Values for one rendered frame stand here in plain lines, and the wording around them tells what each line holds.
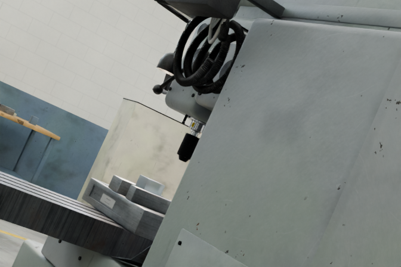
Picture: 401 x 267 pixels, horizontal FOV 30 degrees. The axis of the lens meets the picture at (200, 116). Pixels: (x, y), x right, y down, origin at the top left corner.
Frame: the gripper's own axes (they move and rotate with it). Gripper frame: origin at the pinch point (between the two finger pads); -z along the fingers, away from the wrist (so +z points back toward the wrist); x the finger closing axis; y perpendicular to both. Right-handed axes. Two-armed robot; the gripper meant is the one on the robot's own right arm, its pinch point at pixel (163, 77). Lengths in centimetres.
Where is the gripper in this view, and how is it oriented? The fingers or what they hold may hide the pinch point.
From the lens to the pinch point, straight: 282.2
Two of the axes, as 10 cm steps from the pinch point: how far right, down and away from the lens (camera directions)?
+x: 3.1, -9.3, -2.1
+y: 6.5, 3.7, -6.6
